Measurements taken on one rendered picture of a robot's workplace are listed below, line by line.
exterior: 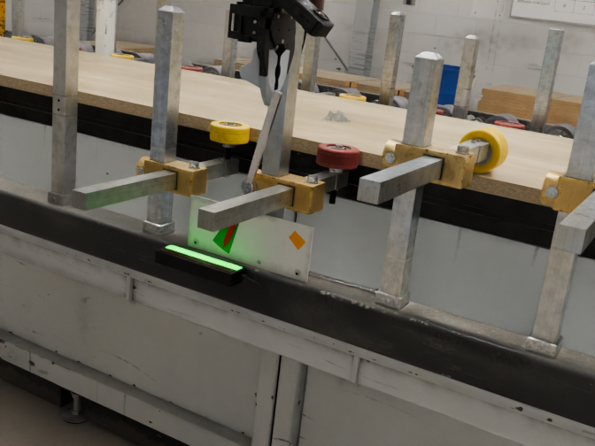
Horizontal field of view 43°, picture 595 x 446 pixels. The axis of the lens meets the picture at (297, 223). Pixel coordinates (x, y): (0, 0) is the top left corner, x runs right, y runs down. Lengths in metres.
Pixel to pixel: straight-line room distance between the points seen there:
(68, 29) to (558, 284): 1.03
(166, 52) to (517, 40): 7.22
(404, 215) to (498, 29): 7.38
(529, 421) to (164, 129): 0.81
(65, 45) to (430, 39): 7.37
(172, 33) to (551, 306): 0.79
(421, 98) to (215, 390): 0.96
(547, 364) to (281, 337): 0.49
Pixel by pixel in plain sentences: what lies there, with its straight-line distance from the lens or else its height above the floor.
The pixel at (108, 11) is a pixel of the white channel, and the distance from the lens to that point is 2.87.
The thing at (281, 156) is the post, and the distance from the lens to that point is 1.31.
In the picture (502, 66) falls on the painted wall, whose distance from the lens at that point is 8.53.
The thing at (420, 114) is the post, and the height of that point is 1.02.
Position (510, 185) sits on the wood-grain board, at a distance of 1.39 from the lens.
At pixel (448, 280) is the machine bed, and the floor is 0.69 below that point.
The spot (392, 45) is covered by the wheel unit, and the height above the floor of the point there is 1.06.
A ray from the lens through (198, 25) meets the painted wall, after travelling 10.33.
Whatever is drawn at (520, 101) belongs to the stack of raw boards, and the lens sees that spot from 7.14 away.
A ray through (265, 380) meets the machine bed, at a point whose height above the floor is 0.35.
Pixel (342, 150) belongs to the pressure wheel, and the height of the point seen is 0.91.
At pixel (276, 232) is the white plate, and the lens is 1.33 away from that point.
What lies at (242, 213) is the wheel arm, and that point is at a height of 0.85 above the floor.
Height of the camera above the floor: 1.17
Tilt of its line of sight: 17 degrees down
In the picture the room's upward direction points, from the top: 6 degrees clockwise
